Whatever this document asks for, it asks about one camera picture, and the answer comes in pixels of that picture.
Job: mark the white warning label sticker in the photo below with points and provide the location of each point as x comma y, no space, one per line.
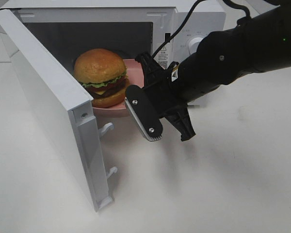
163,56

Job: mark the burger with lettuce and cheese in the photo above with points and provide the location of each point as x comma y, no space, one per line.
103,74

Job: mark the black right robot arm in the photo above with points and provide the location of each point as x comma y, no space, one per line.
256,45

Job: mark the white microwave oven body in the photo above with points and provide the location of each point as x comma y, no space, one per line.
44,38

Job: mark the white upper microwave knob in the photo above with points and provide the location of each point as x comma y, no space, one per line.
193,43

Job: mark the white microwave door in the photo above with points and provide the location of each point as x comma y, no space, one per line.
51,109

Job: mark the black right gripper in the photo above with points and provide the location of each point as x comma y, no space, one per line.
158,90

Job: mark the pink round plate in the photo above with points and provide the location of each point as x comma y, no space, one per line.
136,77

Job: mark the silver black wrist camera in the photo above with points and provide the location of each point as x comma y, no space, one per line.
143,113

